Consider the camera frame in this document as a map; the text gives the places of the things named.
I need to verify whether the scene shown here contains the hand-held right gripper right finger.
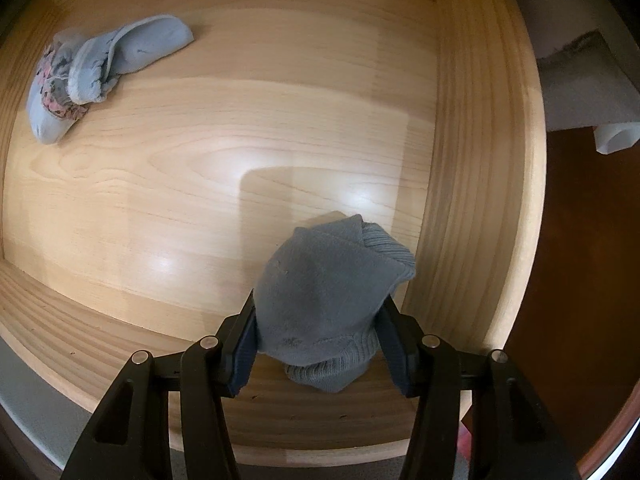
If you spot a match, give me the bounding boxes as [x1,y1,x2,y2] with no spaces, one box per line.
[377,297,581,480]

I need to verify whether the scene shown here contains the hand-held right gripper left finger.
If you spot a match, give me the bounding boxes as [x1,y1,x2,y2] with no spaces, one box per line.
[60,287,258,480]

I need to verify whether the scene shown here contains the grey knit socks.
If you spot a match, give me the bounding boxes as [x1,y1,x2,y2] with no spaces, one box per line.
[254,213,417,393]

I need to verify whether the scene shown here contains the wooden drawer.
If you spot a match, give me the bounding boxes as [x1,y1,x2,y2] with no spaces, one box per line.
[0,0,546,466]

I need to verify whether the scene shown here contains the white cloth corner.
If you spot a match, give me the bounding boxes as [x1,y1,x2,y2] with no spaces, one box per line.
[592,121,640,156]

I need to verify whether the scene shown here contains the light blue frilled sock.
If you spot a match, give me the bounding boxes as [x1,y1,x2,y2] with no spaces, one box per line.
[66,14,195,103]

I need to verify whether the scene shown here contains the grey fabric cover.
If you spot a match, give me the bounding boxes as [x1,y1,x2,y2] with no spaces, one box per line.
[510,0,640,133]

